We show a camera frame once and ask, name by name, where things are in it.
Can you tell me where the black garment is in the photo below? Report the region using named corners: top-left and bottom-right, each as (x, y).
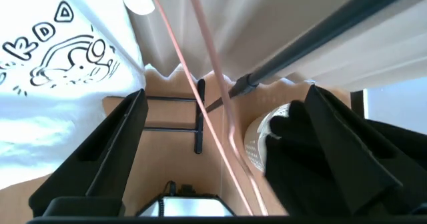
top-left (264, 99), bottom-right (427, 217)

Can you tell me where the white printed shirt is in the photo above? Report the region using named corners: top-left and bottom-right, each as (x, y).
top-left (0, 0), bottom-right (156, 191)

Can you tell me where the black clothes rack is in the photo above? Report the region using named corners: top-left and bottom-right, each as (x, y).
top-left (105, 0), bottom-right (427, 155)

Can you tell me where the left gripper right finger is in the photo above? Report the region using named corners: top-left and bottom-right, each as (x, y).
top-left (304, 83), bottom-right (427, 217)

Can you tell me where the pink clothes hanger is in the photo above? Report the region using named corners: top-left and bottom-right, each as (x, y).
top-left (144, 0), bottom-right (270, 217)

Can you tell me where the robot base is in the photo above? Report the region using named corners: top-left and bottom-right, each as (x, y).
top-left (135, 179), bottom-right (236, 217)

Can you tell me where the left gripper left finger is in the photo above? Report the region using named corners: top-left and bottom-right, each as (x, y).
top-left (28, 88), bottom-right (149, 218)

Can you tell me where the white laundry basket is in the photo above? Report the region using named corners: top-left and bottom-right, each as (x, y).
top-left (243, 103), bottom-right (292, 173)

